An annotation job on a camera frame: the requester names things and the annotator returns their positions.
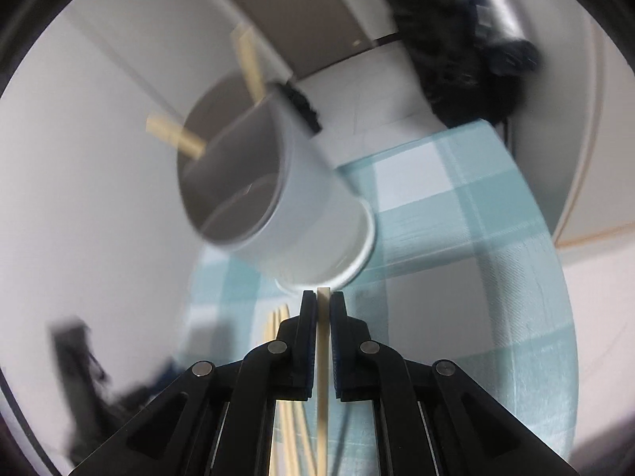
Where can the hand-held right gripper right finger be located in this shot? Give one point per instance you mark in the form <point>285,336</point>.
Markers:
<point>336,357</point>

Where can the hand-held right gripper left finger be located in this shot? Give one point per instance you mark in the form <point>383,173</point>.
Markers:
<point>310,357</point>

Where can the wooden chopstick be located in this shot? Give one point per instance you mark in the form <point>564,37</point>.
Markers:
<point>176,130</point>
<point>323,406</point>
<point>171,139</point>
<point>244,67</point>

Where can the pile of wooden chopsticks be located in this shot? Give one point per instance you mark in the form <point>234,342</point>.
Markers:
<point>287,436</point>

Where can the white utensil holder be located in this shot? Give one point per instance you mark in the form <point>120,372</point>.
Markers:
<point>307,198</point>

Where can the teal checkered tablecloth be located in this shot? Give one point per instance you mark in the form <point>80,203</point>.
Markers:
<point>446,258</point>

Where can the black hanging jacket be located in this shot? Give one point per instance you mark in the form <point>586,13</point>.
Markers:
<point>446,59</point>

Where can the white wardrobe with gold trim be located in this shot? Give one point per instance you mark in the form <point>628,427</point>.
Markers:
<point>595,158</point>

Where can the grey-brown door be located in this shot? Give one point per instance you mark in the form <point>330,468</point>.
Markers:
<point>337,10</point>

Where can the silver folded umbrella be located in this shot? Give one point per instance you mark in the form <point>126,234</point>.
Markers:
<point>506,10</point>

